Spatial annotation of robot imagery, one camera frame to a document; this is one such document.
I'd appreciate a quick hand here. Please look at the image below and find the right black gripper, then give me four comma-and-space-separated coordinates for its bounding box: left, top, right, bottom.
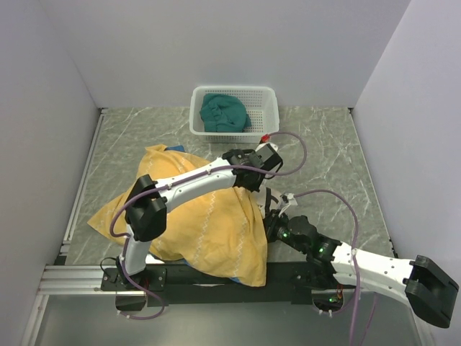
247, 209, 309, 254

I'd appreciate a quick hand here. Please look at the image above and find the blue yellow Pikachu pillowcase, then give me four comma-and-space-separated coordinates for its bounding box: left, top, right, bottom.
87, 144, 267, 287

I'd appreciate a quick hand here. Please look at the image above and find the cream pillow with bear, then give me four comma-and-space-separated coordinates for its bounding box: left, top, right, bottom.
251, 185, 289, 218

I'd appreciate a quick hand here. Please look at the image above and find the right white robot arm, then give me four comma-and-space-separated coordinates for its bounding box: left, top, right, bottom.
264, 210, 459, 329

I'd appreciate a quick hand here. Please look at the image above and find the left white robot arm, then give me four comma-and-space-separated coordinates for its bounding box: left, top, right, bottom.
115, 143, 283, 290

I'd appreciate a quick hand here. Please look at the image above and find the black base bar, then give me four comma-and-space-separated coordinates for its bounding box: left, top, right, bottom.
100, 261, 346, 313

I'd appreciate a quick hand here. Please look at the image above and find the white plastic basket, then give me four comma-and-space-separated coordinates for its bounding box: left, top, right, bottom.
189, 85, 279, 143

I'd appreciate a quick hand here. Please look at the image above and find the green cloth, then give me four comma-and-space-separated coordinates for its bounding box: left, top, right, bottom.
200, 93, 251, 133

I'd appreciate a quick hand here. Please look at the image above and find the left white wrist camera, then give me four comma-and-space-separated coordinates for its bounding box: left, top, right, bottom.
255, 134, 279, 152

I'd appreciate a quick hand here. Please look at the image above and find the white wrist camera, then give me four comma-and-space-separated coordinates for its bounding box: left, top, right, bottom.
279, 193, 298, 216
255, 134, 279, 152

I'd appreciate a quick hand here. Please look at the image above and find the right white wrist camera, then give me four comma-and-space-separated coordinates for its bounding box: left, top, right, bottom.
279, 193, 298, 216

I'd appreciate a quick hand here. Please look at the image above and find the aluminium frame rail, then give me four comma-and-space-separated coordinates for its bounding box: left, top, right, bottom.
37, 265, 103, 296

